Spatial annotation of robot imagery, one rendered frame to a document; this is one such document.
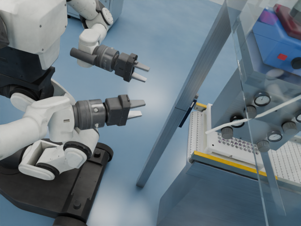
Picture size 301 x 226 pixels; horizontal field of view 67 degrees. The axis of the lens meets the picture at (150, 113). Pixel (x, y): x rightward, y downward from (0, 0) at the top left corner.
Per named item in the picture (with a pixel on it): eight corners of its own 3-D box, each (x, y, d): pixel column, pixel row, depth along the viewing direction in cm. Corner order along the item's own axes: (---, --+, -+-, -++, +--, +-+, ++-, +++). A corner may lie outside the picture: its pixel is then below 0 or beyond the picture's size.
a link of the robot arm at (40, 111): (74, 97, 65) (36, 109, 53) (77, 126, 68) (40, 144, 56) (57, 94, 67) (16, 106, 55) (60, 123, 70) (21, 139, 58)
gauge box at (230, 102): (210, 131, 68) (248, 81, 54) (210, 107, 76) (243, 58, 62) (277, 152, 70) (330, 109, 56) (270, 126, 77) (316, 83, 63)
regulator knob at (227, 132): (219, 138, 67) (226, 128, 63) (218, 131, 68) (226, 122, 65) (230, 141, 67) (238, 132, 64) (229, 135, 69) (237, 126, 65)
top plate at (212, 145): (256, 122, 103) (259, 119, 101) (267, 169, 86) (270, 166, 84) (206, 105, 101) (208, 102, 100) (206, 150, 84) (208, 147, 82)
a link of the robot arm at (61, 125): (90, 103, 63) (45, 108, 58) (92, 139, 66) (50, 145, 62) (83, 94, 73) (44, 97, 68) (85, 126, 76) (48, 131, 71)
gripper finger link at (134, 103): (146, 106, 73) (127, 109, 71) (142, 100, 75) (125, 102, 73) (147, 103, 72) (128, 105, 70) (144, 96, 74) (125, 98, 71)
